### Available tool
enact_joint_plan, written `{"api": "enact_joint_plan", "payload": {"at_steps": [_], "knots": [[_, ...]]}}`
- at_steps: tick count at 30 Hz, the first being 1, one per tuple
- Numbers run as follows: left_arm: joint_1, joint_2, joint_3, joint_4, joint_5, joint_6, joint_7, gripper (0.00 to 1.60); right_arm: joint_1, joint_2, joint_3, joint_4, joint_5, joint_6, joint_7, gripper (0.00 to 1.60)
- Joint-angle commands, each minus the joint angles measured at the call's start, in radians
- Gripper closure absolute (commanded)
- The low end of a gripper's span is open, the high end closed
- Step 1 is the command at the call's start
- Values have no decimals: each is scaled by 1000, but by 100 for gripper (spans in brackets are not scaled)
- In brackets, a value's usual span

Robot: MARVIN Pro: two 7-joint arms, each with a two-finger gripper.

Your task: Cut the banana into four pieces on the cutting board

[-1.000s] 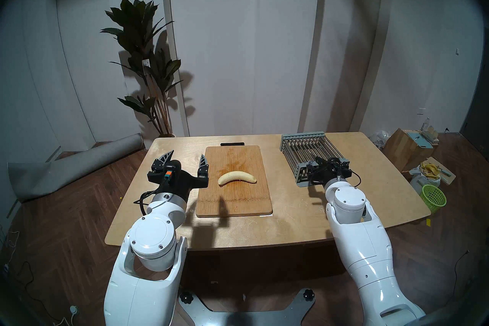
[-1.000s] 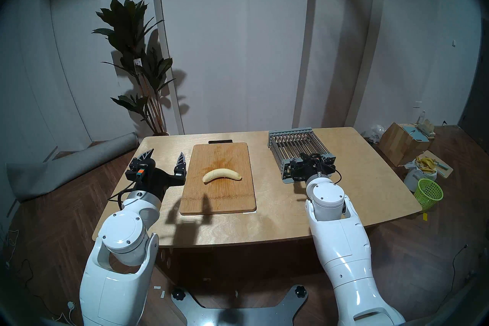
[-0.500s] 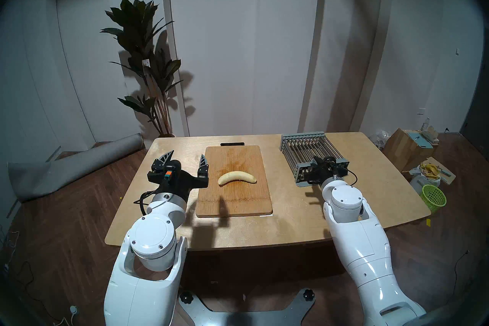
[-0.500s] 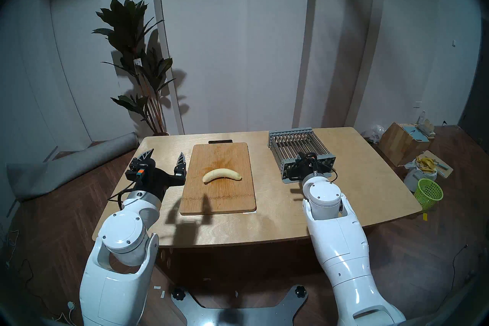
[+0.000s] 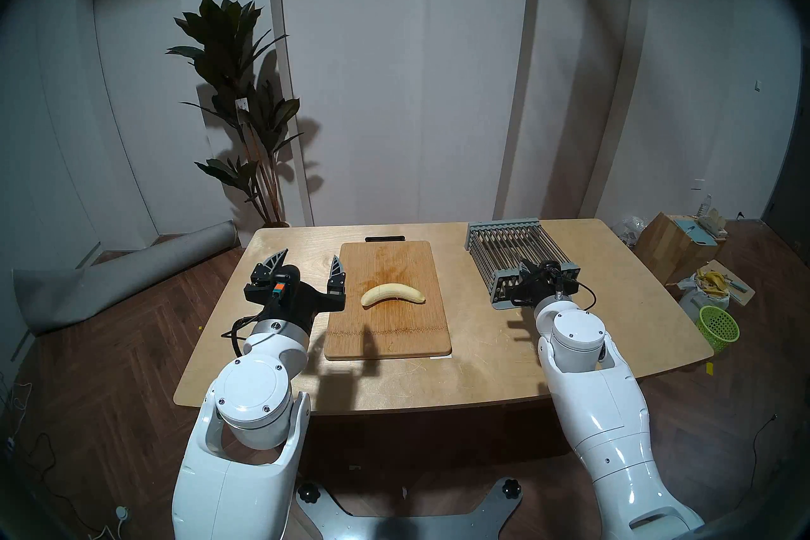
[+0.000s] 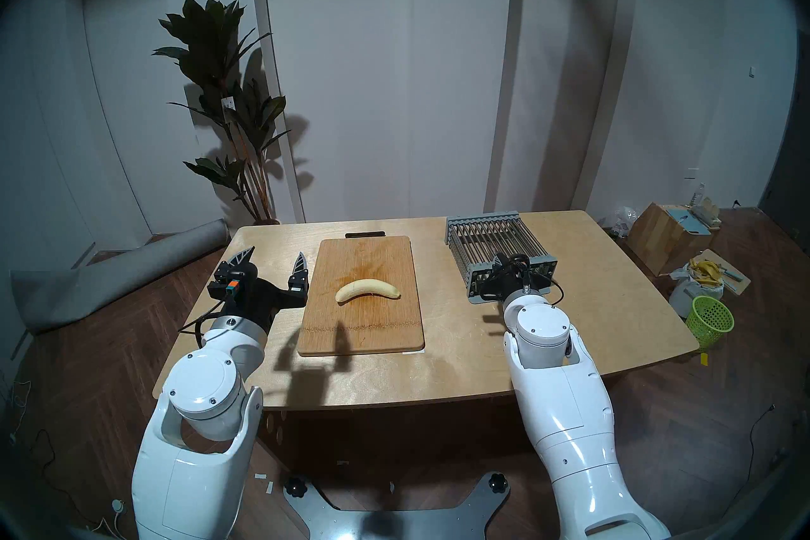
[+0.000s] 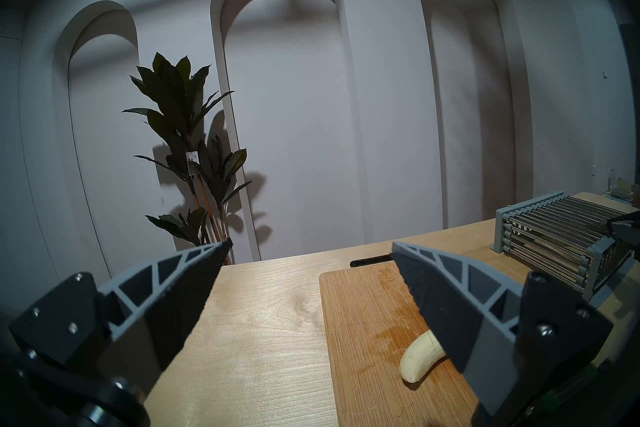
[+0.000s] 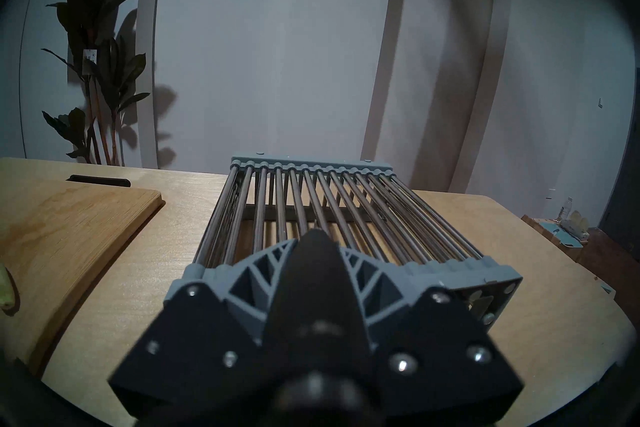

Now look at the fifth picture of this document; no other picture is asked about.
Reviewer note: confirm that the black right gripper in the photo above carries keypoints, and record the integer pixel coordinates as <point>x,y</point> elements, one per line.
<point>531,289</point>

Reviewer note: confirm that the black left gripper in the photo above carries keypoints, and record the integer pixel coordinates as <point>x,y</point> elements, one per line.
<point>302,308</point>

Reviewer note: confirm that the peeled banana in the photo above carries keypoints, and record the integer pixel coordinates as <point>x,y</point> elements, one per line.
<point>392,294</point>

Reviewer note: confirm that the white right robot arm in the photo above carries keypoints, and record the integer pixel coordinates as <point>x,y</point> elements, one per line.
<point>601,393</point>

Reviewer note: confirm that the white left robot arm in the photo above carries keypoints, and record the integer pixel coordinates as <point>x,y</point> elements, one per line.
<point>253,399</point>

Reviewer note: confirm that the wooden cutting board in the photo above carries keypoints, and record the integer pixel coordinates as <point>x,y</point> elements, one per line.
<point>386,330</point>

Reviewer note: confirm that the teal plastic board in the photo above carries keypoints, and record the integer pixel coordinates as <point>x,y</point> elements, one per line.
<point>696,229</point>

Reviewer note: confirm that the yellow banana peels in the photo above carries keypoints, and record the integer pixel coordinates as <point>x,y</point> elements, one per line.
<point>712,282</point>

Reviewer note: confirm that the small wooden board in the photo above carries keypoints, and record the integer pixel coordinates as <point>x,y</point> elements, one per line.
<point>743,293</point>

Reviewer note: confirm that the grey slotted knife rack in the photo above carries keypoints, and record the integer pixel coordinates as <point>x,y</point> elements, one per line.
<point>506,241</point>

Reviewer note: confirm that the black flat bar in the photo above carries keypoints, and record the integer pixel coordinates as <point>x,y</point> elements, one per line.
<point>385,238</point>

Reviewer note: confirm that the clear plastic bag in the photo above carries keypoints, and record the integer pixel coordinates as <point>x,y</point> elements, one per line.
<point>629,229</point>

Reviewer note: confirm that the brown box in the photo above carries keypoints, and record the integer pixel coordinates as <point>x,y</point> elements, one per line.
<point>664,248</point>

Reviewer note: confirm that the white waste bag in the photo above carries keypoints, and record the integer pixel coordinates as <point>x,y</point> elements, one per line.
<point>693,304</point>

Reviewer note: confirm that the rolled grey floor mat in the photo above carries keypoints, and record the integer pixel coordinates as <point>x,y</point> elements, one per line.
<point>120,279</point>

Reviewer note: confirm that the green plastic basket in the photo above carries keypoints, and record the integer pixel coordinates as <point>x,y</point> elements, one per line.
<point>718,328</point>

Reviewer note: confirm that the clear plastic bottle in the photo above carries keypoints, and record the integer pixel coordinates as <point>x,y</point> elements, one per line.
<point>706,204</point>

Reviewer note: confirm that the black base knob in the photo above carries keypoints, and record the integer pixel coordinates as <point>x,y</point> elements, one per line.
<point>308,492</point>
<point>510,487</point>

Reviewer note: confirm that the tall green potted plant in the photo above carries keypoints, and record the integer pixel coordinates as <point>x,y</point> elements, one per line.
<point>231,64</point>

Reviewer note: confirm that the white floor plug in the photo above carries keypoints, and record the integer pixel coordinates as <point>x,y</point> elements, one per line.
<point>121,513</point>

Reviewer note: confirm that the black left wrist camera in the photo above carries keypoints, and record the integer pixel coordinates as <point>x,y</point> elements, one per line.
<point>285,282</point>

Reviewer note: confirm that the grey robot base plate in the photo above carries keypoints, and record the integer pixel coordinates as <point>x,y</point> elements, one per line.
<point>411,526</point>

